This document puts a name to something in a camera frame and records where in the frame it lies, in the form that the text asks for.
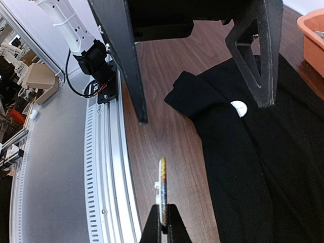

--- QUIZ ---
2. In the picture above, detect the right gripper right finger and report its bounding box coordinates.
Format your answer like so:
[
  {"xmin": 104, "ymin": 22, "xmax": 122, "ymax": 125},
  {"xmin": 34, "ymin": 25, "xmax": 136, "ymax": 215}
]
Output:
[{"xmin": 167, "ymin": 204, "xmax": 192, "ymax": 243}]

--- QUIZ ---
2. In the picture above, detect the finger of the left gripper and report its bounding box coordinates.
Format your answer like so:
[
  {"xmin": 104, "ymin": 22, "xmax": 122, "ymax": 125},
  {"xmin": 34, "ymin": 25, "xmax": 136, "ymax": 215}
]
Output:
[{"xmin": 225, "ymin": 1, "xmax": 283, "ymax": 108}]

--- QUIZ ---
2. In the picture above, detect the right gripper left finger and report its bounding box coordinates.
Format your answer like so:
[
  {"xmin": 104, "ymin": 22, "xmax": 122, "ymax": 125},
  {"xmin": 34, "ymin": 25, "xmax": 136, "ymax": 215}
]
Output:
[{"xmin": 139, "ymin": 205, "xmax": 162, "ymax": 243}]

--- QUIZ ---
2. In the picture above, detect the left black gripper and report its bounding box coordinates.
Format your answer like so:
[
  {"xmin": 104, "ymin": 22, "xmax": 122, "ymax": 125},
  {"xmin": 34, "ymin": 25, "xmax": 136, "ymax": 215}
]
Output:
[{"xmin": 88, "ymin": 0, "xmax": 252, "ymax": 124}]

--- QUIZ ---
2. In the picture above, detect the round yellow black brooch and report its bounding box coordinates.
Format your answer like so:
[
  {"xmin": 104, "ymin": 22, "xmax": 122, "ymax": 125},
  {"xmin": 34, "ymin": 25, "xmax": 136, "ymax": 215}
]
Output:
[{"xmin": 154, "ymin": 157, "xmax": 168, "ymax": 227}]

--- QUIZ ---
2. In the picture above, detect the round picture brooch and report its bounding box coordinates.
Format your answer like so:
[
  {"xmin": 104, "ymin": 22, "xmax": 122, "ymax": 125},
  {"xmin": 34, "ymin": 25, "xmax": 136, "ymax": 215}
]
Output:
[{"xmin": 230, "ymin": 100, "xmax": 248, "ymax": 118}]

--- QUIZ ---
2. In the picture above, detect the black t-shirt blue logo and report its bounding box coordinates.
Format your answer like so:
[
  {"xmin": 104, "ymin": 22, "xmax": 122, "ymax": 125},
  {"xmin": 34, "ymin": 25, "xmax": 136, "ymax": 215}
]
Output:
[{"xmin": 165, "ymin": 57, "xmax": 323, "ymax": 242}]

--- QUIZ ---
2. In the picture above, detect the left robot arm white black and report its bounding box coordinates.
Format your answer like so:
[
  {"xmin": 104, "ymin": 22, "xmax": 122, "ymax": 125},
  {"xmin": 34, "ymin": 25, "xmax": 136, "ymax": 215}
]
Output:
[{"xmin": 36, "ymin": 1, "xmax": 283, "ymax": 124}]

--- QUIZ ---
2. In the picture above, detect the orange plastic bin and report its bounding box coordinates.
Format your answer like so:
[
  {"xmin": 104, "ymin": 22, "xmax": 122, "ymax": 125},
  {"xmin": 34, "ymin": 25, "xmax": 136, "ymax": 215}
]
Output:
[{"xmin": 297, "ymin": 9, "xmax": 323, "ymax": 77}]

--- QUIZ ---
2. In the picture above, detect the aluminium front rail frame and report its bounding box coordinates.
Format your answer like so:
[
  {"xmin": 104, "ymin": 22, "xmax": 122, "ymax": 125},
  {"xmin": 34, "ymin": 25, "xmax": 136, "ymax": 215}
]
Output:
[{"xmin": 9, "ymin": 75, "xmax": 142, "ymax": 243}]

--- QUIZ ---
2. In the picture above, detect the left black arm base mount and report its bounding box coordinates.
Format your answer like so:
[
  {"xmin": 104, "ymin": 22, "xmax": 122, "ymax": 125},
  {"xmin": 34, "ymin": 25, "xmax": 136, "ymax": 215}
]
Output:
[{"xmin": 83, "ymin": 69, "xmax": 118, "ymax": 104}]

